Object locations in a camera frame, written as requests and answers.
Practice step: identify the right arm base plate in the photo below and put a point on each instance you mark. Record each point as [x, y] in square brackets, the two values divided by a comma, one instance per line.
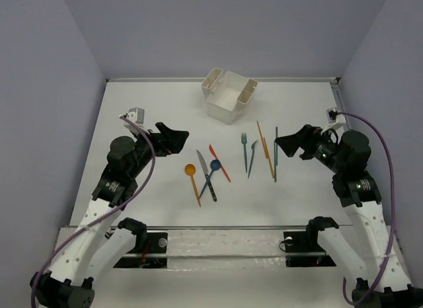
[300, 254]

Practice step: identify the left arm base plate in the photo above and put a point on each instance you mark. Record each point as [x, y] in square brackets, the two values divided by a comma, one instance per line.
[151, 255]

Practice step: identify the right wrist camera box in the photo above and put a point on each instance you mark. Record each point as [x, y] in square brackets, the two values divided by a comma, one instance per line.
[336, 120]

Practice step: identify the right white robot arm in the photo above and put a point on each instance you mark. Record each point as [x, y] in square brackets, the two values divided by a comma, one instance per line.
[375, 270]

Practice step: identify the black handled steel knife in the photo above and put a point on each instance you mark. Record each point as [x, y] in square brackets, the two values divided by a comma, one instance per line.
[206, 173]

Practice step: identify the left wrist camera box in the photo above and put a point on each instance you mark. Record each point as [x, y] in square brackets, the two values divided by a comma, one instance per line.
[133, 117]

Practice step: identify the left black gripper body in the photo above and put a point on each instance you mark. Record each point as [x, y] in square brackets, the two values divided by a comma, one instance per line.
[162, 140]

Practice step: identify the long teal chopstick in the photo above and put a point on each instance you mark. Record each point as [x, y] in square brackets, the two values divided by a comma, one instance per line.
[275, 167]

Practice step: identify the short teal chopstick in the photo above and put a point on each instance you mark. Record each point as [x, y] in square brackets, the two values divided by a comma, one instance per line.
[275, 154]

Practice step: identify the teal plastic knife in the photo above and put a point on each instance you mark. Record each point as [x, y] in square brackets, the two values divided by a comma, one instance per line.
[253, 146]

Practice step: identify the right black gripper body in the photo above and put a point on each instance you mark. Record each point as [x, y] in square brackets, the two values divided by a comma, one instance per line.
[317, 143]

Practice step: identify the blue spoon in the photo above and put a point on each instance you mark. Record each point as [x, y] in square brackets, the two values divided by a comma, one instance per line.
[214, 165]

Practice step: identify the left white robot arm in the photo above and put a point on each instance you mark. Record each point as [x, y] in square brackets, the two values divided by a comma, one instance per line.
[73, 271]

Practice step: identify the teal plastic fork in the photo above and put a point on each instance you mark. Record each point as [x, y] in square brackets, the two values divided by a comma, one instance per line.
[244, 142]

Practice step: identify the orange spoon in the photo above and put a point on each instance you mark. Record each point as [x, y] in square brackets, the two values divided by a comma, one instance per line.
[190, 171]

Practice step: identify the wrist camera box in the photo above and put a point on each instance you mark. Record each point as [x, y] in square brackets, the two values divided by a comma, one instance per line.
[336, 120]
[133, 117]

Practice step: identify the white utensil caddy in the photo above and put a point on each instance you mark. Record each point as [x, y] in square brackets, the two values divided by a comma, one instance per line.
[227, 94]

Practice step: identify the long orange chopstick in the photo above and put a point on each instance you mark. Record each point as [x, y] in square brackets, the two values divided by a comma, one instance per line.
[269, 160]

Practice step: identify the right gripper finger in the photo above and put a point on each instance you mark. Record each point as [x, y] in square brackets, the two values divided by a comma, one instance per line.
[303, 135]
[290, 144]

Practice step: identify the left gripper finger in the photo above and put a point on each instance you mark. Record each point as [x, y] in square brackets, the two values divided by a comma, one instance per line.
[168, 133]
[176, 146]

